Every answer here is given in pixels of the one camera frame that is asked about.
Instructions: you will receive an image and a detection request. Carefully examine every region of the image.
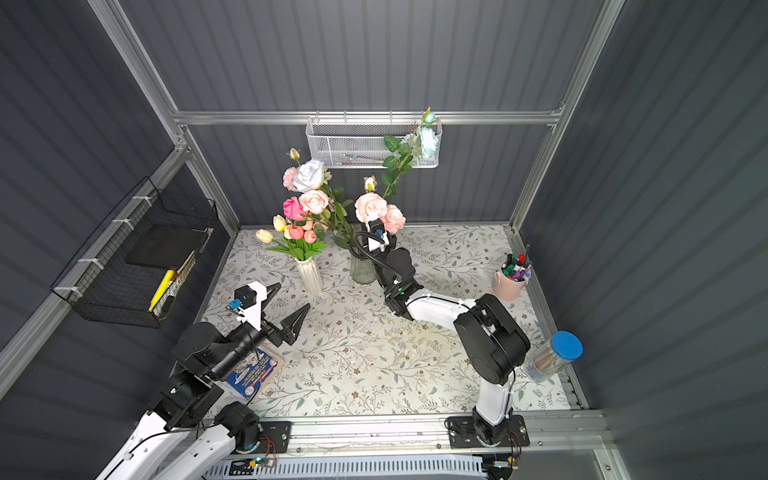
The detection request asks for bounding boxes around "pale pink rose stem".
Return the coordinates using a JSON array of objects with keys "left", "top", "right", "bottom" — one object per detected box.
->
[{"left": 354, "top": 175, "right": 406, "bottom": 234}]

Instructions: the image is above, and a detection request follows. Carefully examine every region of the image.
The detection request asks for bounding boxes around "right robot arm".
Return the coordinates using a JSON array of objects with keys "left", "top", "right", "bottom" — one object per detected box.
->
[{"left": 352, "top": 220, "right": 531, "bottom": 446}]

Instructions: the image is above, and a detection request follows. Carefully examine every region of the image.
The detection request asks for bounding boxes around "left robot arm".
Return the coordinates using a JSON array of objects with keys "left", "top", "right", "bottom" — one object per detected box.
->
[{"left": 98, "top": 282, "right": 310, "bottom": 479}]

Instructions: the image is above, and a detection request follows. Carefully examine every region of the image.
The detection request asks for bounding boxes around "white ribbed ceramic vase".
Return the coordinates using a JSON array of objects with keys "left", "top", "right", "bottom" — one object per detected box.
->
[{"left": 296, "top": 258, "right": 323, "bottom": 295}]

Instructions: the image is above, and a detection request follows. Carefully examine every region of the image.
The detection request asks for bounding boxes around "clear ribbed glass vase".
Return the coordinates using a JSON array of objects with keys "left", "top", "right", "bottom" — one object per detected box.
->
[{"left": 349, "top": 240, "right": 376, "bottom": 285}]

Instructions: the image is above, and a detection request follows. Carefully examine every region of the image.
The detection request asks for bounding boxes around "tulip bouquet pink and yellow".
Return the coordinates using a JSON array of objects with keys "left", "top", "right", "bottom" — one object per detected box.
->
[{"left": 255, "top": 197, "right": 327, "bottom": 261}]

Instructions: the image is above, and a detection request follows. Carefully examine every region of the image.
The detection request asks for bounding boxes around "blue illustrated book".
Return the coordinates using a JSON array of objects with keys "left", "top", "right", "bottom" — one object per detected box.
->
[{"left": 224, "top": 348, "right": 284, "bottom": 400}]

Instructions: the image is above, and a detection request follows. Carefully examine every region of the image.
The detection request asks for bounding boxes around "yellow marker in basket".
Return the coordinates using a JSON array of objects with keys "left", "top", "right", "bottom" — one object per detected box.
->
[{"left": 148, "top": 270, "right": 176, "bottom": 312}]

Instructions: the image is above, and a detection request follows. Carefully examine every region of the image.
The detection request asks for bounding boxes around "white rose stem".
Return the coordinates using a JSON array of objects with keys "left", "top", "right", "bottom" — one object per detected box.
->
[{"left": 282, "top": 148, "right": 353, "bottom": 249}]

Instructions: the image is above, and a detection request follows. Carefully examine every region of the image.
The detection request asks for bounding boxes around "light blue rose stem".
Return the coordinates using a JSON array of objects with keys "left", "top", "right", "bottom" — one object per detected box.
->
[{"left": 382, "top": 108, "right": 441, "bottom": 199}]

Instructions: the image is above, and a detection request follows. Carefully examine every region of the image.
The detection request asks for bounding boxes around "black notebook in basket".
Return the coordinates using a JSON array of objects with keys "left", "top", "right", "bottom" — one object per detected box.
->
[{"left": 125, "top": 224, "right": 208, "bottom": 271}]

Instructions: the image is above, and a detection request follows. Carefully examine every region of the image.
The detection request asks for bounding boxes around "pink pen bucket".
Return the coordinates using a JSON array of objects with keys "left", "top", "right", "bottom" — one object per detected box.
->
[{"left": 492, "top": 245, "right": 532, "bottom": 302}]

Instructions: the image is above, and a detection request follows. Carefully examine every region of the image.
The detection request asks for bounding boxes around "clear jar blue lid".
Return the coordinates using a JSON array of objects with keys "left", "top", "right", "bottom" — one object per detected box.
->
[{"left": 523, "top": 331, "right": 584, "bottom": 383}]

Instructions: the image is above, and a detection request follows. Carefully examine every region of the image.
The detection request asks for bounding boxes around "white mesh wall basket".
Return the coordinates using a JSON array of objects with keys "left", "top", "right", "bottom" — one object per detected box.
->
[{"left": 305, "top": 112, "right": 443, "bottom": 169}]

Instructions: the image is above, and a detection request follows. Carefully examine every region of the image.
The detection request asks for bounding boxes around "black wire wall basket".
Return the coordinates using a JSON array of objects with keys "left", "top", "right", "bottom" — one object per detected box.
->
[{"left": 51, "top": 181, "right": 218, "bottom": 329}]

